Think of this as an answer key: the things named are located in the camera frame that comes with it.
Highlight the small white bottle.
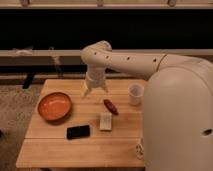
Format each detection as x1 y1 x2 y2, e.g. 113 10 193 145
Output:
136 143 144 160

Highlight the white sponge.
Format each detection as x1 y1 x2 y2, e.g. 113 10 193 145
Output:
99 113 112 131

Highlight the white ceramic cup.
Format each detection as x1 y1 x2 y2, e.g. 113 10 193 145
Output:
128 84 144 106

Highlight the dark red oblong object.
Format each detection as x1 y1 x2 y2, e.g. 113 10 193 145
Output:
104 99 118 115

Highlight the wooden rail beam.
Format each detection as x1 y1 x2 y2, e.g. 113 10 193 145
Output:
0 49 213 66

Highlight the orange bowl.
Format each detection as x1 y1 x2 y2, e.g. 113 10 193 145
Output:
37 92 72 121

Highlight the black rectangular block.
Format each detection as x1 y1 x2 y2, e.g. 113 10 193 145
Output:
66 125 90 140

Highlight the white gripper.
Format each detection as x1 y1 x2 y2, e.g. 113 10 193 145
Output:
82 75 109 98

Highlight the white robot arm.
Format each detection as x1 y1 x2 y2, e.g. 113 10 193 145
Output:
81 41 213 171

